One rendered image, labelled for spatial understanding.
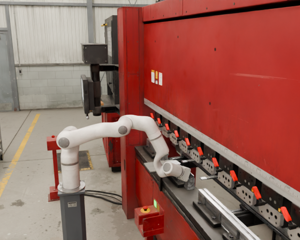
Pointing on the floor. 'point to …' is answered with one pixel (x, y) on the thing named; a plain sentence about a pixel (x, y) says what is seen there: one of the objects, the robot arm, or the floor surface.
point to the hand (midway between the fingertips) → (189, 175)
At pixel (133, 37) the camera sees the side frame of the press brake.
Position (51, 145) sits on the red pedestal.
